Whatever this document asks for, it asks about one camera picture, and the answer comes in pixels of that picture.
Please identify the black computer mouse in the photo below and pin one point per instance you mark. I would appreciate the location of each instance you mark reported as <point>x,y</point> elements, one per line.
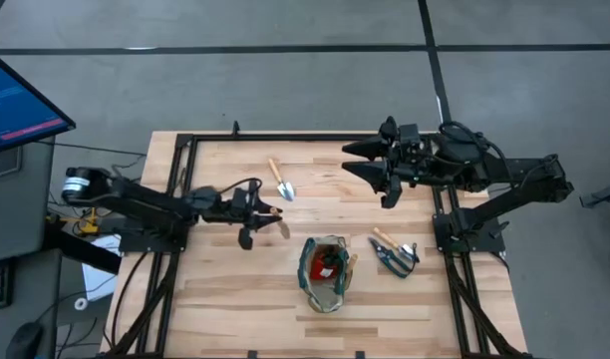
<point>25,341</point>

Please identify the white paper sheet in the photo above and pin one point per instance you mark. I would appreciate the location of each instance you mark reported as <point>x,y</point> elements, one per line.
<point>98,276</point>

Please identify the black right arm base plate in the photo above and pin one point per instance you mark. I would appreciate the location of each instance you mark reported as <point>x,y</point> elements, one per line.
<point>477,239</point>

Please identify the white tape roll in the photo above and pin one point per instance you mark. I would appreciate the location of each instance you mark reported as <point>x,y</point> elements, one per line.
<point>81,303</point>

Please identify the yellow clamp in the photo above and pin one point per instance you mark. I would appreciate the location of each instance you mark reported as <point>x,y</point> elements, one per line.
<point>86,224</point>

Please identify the black aluminium table frame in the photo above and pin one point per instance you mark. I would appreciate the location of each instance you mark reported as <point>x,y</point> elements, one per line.
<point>185,149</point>

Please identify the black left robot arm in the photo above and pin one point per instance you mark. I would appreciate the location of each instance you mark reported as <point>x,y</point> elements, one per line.
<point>145,204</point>

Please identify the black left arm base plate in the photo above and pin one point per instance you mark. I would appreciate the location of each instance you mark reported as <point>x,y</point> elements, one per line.
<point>150,242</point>

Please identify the red black gardening glove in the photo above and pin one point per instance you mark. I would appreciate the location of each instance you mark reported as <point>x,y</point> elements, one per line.
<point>321,266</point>

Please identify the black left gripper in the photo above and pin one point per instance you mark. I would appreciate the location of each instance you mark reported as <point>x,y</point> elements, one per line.
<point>230,207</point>

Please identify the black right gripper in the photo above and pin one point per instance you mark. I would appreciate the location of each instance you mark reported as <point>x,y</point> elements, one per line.
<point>407,154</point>

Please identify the blue screen computer monitor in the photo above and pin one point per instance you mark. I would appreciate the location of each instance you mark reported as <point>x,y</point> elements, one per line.
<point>16,109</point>

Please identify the grey stand leg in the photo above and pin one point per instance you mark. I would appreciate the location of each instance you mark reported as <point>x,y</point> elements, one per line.
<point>606,194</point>

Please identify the white green canvas gardening bag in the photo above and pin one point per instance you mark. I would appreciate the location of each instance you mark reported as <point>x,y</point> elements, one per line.
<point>325,296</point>

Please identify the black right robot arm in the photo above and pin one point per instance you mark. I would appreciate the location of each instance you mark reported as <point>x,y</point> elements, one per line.
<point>489,169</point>

